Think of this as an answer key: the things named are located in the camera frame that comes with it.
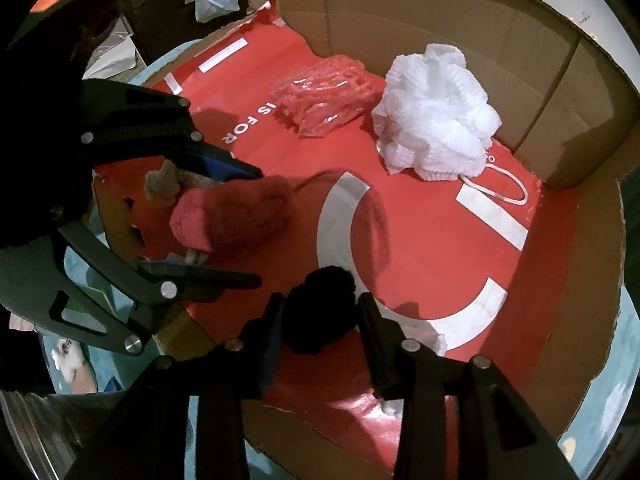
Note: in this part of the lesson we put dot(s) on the coral mesh bath pouf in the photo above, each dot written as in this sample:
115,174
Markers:
320,100

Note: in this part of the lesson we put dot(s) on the black plush ball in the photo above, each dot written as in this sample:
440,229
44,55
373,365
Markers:
320,310

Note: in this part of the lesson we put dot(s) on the red plush ball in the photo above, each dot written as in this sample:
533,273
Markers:
235,215

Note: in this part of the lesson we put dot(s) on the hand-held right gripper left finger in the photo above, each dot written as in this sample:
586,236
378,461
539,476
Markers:
267,355

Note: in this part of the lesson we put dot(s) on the red paper bag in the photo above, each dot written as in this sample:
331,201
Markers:
440,240

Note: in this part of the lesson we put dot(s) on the cream crochet piece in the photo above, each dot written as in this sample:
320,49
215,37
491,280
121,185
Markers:
160,185

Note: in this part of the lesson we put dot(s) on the brown cardboard box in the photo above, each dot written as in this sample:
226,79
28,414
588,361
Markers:
450,20

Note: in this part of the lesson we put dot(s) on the white mesh bath pouf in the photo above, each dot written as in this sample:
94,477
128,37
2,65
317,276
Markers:
435,110

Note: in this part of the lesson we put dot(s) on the white paper sheet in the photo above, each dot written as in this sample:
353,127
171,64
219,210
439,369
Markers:
115,50

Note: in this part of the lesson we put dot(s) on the white sheep plush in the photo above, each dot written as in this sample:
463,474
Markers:
72,365

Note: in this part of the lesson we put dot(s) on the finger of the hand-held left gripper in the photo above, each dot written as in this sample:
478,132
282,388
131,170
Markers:
220,162
200,280

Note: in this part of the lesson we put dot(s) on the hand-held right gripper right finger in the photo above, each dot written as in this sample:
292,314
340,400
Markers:
377,355

